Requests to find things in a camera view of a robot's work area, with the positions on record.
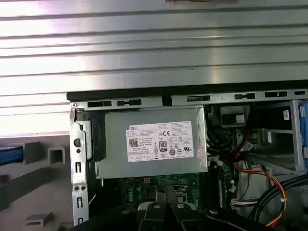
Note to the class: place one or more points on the black RAM slot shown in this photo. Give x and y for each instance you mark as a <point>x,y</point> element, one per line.
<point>222,187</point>
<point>213,183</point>

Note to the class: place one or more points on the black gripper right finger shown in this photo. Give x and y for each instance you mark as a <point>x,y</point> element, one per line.
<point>187,216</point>

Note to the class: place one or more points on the grey parts rack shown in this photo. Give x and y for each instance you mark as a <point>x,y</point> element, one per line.
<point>55,197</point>

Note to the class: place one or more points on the grey power supply unit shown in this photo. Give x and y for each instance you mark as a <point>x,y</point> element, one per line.
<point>115,163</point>

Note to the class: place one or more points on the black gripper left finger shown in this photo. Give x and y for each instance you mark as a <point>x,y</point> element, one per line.
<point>149,216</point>

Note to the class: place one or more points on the green motherboard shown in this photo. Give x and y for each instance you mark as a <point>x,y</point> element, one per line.
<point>134,190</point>

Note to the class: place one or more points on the grey optical drive cage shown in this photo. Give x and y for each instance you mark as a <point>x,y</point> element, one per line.
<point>276,134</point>

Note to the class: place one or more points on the black PC case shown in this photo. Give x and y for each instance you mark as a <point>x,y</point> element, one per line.
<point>79,173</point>

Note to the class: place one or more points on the blue drive cage latch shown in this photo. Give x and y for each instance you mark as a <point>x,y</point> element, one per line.
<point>303,134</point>

